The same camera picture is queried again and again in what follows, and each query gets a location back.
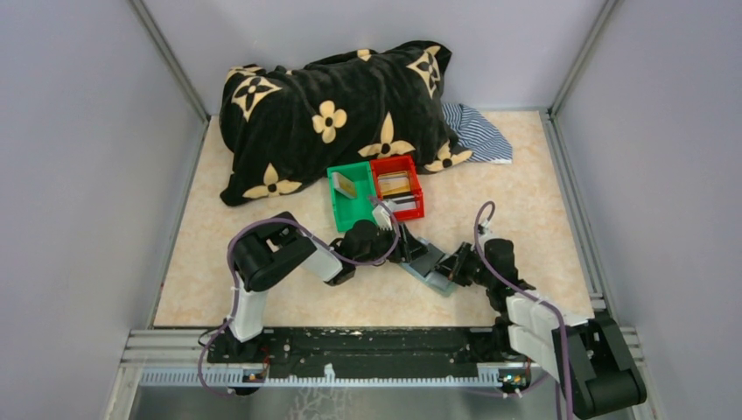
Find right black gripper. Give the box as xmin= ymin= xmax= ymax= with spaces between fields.
xmin=431 ymin=241 xmax=495 ymax=288

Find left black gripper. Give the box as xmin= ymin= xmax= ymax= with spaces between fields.
xmin=354 ymin=222 xmax=432 ymax=268

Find sage green card holder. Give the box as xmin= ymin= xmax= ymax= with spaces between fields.
xmin=399 ymin=238 xmax=458 ymax=298

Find green plastic bin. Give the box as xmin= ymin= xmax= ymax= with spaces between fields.
xmin=327 ymin=162 xmax=376 ymax=233

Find red plastic bin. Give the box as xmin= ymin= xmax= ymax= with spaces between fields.
xmin=370 ymin=156 xmax=425 ymax=221

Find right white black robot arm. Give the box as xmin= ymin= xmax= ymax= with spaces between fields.
xmin=434 ymin=238 xmax=648 ymax=419

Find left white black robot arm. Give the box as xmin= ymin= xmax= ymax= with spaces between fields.
xmin=227 ymin=212 xmax=429 ymax=362

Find cards in red bin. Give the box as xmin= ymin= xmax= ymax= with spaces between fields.
xmin=377 ymin=171 xmax=417 ymax=212

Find card in green bin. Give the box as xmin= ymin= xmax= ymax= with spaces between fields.
xmin=330 ymin=171 xmax=357 ymax=200

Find blue striped cloth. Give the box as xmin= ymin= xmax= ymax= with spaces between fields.
xmin=442 ymin=103 xmax=515 ymax=165

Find black floral blanket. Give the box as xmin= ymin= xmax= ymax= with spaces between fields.
xmin=219 ymin=40 xmax=473 ymax=207

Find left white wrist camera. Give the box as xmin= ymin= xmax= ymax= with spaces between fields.
xmin=372 ymin=200 xmax=396 ymax=230

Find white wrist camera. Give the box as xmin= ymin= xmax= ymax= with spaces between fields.
xmin=372 ymin=200 xmax=396 ymax=230
xmin=476 ymin=221 xmax=500 ymax=248

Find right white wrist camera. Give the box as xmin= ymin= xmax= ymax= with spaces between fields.
xmin=476 ymin=221 xmax=500 ymax=248

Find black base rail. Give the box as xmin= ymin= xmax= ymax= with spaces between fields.
xmin=206 ymin=327 xmax=535 ymax=389

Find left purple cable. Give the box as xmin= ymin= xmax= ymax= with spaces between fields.
xmin=195 ymin=195 xmax=403 ymax=399

